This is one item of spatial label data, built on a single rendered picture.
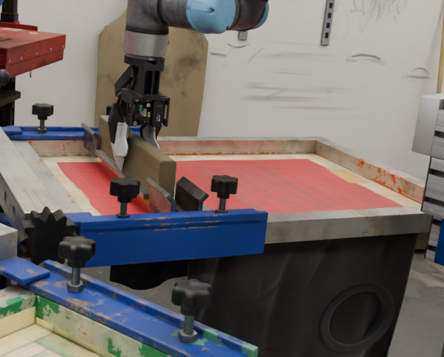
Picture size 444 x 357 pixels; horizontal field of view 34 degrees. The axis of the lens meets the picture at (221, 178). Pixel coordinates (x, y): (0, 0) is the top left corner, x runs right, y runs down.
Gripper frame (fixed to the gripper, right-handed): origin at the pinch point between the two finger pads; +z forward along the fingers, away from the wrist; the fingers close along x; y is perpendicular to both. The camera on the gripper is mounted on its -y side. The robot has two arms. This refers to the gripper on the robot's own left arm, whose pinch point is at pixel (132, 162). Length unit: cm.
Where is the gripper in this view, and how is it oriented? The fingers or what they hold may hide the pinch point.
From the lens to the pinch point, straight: 137.2
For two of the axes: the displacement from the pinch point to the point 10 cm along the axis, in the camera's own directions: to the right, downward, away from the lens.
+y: 4.2, 3.0, -8.6
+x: 9.0, -0.2, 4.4
